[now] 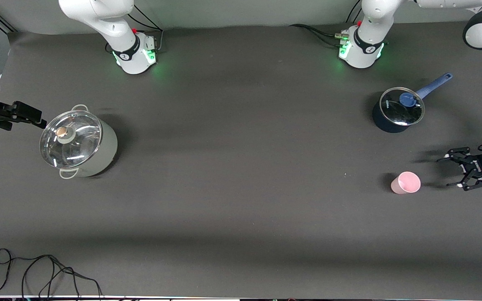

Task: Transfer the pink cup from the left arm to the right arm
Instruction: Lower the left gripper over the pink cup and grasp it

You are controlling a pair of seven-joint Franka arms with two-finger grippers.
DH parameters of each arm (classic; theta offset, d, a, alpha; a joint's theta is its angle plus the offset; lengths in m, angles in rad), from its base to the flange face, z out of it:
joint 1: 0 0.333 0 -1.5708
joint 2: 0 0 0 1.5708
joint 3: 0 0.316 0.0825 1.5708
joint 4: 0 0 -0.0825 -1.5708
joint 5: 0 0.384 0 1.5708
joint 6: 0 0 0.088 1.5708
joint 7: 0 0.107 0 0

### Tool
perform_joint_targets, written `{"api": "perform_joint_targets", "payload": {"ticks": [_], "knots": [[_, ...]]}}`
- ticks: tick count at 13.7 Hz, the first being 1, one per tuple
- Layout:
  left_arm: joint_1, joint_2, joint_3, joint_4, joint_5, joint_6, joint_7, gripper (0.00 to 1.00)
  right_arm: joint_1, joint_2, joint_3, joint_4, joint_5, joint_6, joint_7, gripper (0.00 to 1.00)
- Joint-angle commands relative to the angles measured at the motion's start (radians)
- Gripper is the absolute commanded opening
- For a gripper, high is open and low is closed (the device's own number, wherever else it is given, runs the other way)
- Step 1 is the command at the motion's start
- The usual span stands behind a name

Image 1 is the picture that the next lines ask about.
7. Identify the pink plastic cup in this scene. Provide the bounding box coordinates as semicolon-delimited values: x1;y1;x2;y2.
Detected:
391;171;421;194

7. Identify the glass lid with gold knob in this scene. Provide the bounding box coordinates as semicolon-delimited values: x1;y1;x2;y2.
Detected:
39;110;103;169

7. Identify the glass lid with blue knob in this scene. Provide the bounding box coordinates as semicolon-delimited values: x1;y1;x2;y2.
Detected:
379;87;425;126

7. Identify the pale green stockpot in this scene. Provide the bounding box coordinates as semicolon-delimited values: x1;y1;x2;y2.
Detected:
39;105;118;179

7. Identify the dark blue saucepan with handle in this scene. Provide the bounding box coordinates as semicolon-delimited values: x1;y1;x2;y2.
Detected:
372;73;453;133

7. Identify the long looped black cable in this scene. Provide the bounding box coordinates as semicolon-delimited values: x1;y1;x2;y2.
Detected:
0;248;103;299

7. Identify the black right arm base cable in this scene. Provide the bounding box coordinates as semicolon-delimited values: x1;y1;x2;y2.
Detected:
128;4;164;53

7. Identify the black arm base cable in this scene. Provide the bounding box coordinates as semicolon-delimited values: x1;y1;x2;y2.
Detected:
128;4;164;53
289;24;346;46

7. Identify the black left arm base cable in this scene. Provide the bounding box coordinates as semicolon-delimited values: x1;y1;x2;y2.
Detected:
289;24;346;46

